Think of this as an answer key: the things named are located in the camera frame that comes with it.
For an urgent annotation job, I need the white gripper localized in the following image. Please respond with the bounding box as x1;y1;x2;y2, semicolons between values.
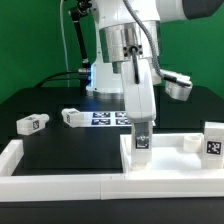
121;59;156;149

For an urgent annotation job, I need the white square table top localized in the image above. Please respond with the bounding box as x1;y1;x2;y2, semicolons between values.
119;133;224;174

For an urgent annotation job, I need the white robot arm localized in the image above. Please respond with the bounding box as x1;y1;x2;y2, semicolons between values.
70;0;224;150

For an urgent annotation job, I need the white sheet with markers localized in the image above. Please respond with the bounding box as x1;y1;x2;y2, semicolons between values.
82;111;130;127

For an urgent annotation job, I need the white U-shaped fence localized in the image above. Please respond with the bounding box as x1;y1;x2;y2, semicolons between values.
0;140;224;202

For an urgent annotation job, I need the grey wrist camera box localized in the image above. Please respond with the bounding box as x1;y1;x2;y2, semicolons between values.
165;71;193;101

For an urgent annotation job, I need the black cable bundle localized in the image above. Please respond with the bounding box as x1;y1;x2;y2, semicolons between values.
34;6;92;89

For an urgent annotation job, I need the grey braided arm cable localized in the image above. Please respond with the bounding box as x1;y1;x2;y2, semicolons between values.
123;0;174;81

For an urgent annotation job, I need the white thin cable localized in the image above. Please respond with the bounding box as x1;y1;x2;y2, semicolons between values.
59;0;71;88

